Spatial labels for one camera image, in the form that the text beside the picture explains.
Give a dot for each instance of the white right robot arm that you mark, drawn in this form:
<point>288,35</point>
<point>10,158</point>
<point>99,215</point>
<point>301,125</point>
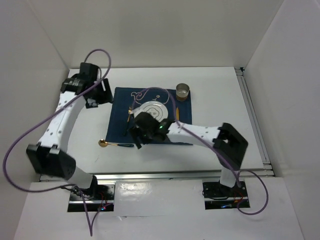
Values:
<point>225,141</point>

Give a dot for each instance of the gold knife black handle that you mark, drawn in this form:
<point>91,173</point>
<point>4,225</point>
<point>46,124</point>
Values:
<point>177,114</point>

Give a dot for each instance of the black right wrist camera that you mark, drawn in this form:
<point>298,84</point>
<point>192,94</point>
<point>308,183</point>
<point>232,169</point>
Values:
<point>145,121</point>

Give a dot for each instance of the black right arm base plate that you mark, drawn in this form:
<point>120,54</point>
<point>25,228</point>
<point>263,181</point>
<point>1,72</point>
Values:
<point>217,196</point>

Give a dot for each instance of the gold spoon black handle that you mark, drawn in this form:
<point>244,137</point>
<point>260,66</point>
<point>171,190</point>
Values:
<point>102,143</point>

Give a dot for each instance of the aluminium frame rail front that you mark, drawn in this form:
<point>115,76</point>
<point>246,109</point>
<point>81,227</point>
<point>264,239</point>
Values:
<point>159,175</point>

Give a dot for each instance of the gold fork black handle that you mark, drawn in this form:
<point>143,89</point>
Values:
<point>125,132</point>

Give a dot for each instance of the aluminium frame rail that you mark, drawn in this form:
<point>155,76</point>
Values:
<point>159,175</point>
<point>255,117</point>

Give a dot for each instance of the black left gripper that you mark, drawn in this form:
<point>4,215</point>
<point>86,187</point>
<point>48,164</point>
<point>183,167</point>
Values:
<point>106,97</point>

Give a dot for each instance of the aluminium frame rail right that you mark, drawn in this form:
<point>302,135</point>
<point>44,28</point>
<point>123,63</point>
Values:
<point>255,117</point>

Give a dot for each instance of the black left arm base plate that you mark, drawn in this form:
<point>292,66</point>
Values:
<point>103,200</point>

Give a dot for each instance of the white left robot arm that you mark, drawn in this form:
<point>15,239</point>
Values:
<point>49,156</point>

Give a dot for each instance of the dark blue embroidered cloth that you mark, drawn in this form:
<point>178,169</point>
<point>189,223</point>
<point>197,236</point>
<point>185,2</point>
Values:
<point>126,97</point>

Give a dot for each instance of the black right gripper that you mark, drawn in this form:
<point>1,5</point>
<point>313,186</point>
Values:
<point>135,132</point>

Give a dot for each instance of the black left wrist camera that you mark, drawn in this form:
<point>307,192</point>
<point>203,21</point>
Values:
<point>88,69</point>

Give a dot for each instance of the white round dinner plate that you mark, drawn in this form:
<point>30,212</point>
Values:
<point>154,108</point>

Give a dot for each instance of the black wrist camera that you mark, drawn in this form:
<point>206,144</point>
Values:
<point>145,121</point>
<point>88,69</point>

